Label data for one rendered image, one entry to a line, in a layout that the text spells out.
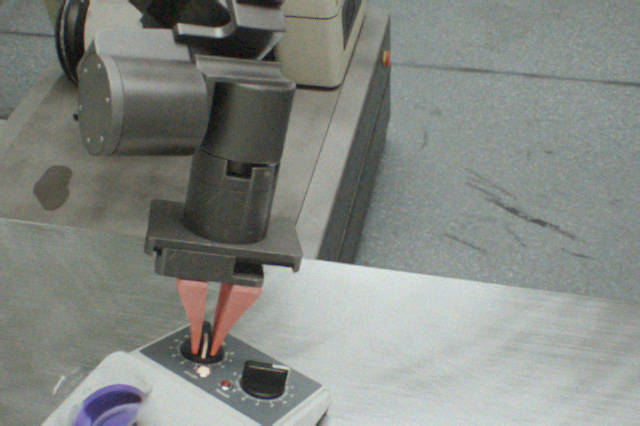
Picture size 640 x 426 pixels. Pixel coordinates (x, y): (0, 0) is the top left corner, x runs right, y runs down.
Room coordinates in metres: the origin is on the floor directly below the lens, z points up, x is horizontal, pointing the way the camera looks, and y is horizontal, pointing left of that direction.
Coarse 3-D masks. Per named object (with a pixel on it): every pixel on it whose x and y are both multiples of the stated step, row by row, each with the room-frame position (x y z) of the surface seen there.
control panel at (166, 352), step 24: (168, 336) 0.33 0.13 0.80; (168, 360) 0.30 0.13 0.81; (240, 360) 0.31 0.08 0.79; (264, 360) 0.31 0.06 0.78; (216, 384) 0.28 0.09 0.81; (240, 384) 0.28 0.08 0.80; (288, 384) 0.28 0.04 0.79; (312, 384) 0.29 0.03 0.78; (240, 408) 0.25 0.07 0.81; (264, 408) 0.26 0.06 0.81; (288, 408) 0.26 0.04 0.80
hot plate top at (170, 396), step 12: (132, 360) 0.28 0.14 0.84; (156, 372) 0.27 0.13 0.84; (156, 384) 0.26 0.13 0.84; (168, 384) 0.26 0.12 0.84; (180, 384) 0.26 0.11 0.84; (156, 396) 0.26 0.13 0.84; (168, 396) 0.25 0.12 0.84; (180, 396) 0.25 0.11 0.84; (192, 396) 0.25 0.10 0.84; (168, 408) 0.25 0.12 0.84; (180, 408) 0.25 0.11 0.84; (192, 408) 0.24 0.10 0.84; (204, 408) 0.24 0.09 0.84; (216, 408) 0.24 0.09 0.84; (48, 420) 0.24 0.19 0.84; (168, 420) 0.24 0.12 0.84; (180, 420) 0.24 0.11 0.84; (192, 420) 0.24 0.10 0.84; (204, 420) 0.24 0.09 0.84; (216, 420) 0.23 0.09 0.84; (228, 420) 0.23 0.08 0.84; (240, 420) 0.23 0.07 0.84
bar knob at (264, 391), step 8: (248, 360) 0.29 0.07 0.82; (248, 368) 0.28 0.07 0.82; (256, 368) 0.28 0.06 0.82; (264, 368) 0.28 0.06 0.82; (272, 368) 0.28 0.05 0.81; (280, 368) 0.29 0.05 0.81; (288, 368) 0.29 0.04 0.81; (248, 376) 0.28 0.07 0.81; (256, 376) 0.28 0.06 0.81; (264, 376) 0.28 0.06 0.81; (272, 376) 0.28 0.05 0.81; (280, 376) 0.28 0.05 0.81; (288, 376) 0.28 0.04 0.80; (248, 384) 0.28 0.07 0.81; (256, 384) 0.28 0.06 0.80; (264, 384) 0.28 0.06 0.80; (272, 384) 0.28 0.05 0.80; (280, 384) 0.28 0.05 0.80; (248, 392) 0.27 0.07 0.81; (256, 392) 0.27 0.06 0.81; (264, 392) 0.27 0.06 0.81; (272, 392) 0.27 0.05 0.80; (280, 392) 0.27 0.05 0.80
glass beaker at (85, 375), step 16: (96, 352) 0.24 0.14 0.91; (64, 368) 0.23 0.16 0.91; (80, 368) 0.24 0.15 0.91; (96, 368) 0.24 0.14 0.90; (112, 368) 0.24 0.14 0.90; (128, 368) 0.24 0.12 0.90; (144, 368) 0.23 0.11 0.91; (64, 384) 0.23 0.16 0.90; (80, 384) 0.23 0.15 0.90; (96, 384) 0.24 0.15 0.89; (144, 384) 0.23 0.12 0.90; (48, 400) 0.21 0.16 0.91; (64, 400) 0.22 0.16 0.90; (80, 400) 0.23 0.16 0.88; (144, 400) 0.21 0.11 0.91; (64, 416) 0.21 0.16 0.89; (144, 416) 0.21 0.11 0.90; (160, 416) 0.22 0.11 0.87
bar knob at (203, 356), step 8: (208, 328) 0.33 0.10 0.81; (208, 336) 0.32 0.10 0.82; (184, 344) 0.32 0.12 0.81; (200, 344) 0.31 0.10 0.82; (208, 344) 0.31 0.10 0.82; (184, 352) 0.31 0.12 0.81; (200, 352) 0.30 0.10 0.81; (208, 352) 0.30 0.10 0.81; (192, 360) 0.30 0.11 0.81; (200, 360) 0.30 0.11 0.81; (208, 360) 0.30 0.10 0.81; (216, 360) 0.30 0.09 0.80
